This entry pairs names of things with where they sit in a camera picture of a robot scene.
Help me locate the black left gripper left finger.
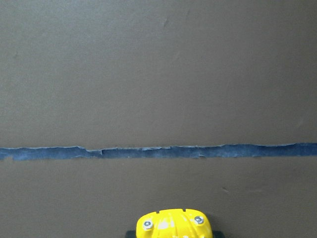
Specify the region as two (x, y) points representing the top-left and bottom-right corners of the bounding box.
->
(125, 230), (136, 238)

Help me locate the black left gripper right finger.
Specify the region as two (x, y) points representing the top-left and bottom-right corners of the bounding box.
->
(212, 231), (225, 238)

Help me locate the yellow beetle toy car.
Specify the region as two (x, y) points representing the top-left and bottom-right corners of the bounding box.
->
(136, 208), (213, 238)

